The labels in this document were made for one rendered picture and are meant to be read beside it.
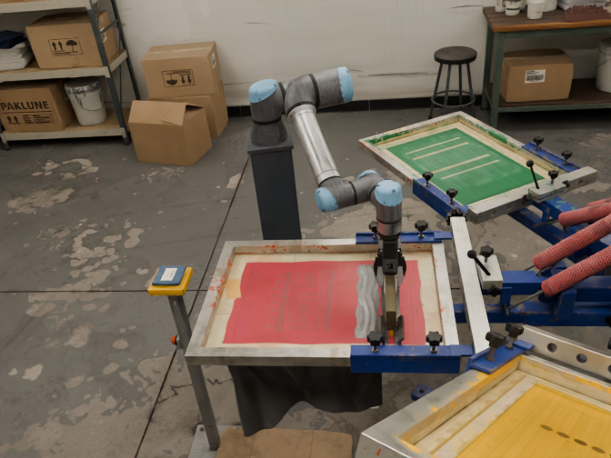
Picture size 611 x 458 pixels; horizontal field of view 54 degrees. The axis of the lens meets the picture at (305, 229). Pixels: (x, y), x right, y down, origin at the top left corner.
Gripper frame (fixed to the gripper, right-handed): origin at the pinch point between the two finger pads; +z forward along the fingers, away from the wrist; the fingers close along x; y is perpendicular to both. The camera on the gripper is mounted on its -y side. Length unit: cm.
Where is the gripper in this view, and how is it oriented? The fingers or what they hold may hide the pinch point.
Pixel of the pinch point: (390, 285)
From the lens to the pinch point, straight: 192.7
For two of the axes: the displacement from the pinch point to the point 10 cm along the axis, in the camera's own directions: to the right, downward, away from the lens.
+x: -9.9, 0.2, 1.3
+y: 1.0, -5.6, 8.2
